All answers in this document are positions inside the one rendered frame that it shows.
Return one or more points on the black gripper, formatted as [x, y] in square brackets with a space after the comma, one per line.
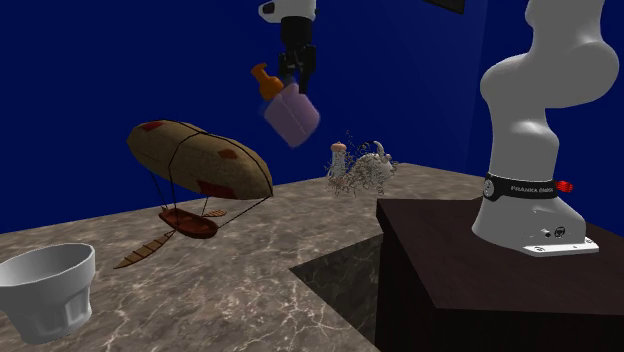
[295, 34]

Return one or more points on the purple bottle orange cap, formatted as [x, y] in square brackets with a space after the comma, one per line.
[292, 117]

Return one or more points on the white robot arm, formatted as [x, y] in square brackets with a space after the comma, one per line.
[521, 136]

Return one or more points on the small white bottle peach cap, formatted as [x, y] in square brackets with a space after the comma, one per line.
[338, 156]

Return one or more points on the pale curly tangled figure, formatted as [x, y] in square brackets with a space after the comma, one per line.
[368, 170]

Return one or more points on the brown airship model with boat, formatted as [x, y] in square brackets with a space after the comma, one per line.
[195, 158]

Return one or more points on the dark brown robot stand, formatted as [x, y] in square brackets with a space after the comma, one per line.
[438, 273]

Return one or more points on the white bowl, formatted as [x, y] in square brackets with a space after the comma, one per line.
[44, 287]

